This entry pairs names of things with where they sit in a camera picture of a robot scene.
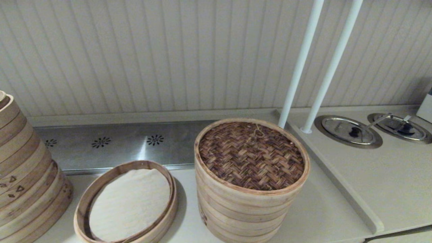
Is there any woven bamboo steamer lid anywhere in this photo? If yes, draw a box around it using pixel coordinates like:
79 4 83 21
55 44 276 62
194 117 311 207

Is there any bamboo steamer basket stack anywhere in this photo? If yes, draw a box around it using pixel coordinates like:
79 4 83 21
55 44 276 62
196 175 301 243

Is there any white steamer liner cloth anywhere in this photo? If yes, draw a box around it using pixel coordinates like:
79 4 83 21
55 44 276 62
89 169 171 242

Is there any steel pot lid black knob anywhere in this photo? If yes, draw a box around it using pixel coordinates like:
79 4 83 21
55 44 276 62
374 115 427 141
321 116 377 146

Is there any low bamboo steamer basket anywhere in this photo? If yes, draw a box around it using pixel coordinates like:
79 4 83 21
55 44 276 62
74 160 179 243

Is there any tall bamboo steamer stack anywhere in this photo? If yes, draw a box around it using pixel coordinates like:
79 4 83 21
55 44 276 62
0 90 74 243

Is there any perforated stainless steel panel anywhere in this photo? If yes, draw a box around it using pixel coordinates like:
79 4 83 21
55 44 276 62
34 120 218 176

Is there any white metal pole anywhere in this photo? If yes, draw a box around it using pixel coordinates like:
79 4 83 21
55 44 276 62
300 0 364 134
277 0 324 130

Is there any white container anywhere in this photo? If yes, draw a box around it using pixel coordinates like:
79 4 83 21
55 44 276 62
416 87 432 124

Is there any steel ladle handle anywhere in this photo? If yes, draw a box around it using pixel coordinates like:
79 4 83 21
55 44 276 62
360 113 393 142

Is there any steel utensil handle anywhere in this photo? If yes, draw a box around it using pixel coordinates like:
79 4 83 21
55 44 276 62
388 115 412 126

